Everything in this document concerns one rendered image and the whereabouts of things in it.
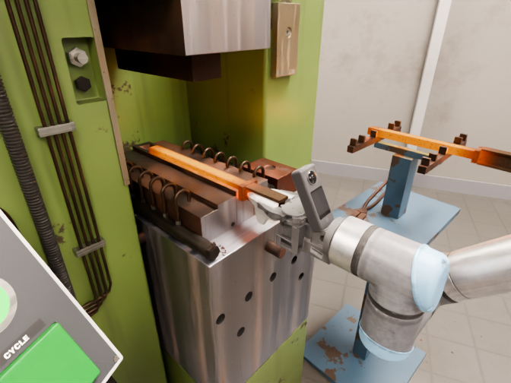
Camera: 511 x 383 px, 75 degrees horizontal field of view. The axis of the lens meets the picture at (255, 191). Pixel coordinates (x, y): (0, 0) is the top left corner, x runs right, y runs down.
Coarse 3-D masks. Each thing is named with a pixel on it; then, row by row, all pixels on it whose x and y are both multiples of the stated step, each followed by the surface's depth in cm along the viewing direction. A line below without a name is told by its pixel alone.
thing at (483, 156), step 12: (384, 132) 104; (396, 132) 103; (420, 144) 97; (432, 144) 95; (444, 144) 93; (456, 144) 93; (468, 156) 89; (480, 156) 88; (492, 156) 86; (504, 156) 84; (504, 168) 85
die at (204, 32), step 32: (96, 0) 62; (128, 0) 55; (160, 0) 50; (192, 0) 48; (224, 0) 52; (256, 0) 57; (128, 32) 59; (160, 32) 52; (192, 32) 50; (224, 32) 54; (256, 32) 59
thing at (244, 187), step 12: (168, 156) 85; (180, 156) 85; (192, 168) 79; (204, 168) 78; (228, 180) 72; (240, 180) 72; (252, 180) 71; (240, 192) 69; (264, 192) 66; (276, 192) 66
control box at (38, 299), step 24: (0, 216) 34; (0, 240) 33; (24, 240) 35; (0, 264) 32; (24, 264) 34; (24, 288) 33; (48, 288) 35; (24, 312) 32; (48, 312) 34; (72, 312) 36; (0, 336) 30; (24, 336) 32; (72, 336) 35; (96, 336) 38; (0, 360) 30; (96, 360) 37; (120, 360) 39
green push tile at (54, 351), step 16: (48, 336) 33; (64, 336) 34; (32, 352) 31; (48, 352) 32; (64, 352) 34; (80, 352) 35; (16, 368) 30; (32, 368) 31; (48, 368) 32; (64, 368) 33; (80, 368) 34; (96, 368) 36
